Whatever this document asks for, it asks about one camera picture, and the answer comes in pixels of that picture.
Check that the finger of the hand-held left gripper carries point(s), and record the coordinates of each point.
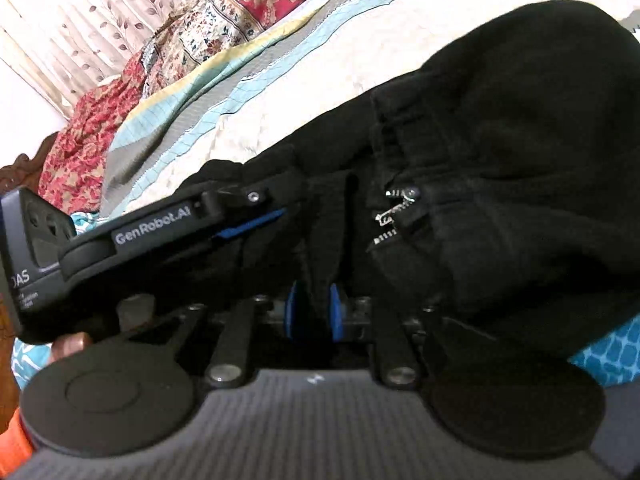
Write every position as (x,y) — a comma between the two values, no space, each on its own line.
(250,220)

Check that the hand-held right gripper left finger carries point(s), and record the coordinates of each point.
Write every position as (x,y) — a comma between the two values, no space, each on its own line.
(291,312)

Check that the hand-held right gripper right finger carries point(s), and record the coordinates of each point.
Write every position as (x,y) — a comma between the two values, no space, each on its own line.
(335,312)

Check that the black pants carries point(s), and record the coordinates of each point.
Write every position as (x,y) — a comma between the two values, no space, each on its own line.
(500,160)

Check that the person's left hand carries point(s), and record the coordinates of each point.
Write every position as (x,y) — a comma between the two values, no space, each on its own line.
(71,346)

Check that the carved wooden headboard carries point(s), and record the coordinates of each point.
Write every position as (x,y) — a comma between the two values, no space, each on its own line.
(20,175)

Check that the beige chevron quilt teal band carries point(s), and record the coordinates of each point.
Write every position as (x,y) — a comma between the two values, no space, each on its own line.
(280,100)

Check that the red floral blanket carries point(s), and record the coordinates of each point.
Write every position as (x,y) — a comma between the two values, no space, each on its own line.
(85,135)

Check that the orange cloth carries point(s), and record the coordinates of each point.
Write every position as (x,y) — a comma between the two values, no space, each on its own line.
(15,435)

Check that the leaf print curtain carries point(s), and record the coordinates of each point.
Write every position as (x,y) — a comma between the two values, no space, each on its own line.
(75,10)

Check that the teal grid bed sheet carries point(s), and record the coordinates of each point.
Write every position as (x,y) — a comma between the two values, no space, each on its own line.
(610,350)

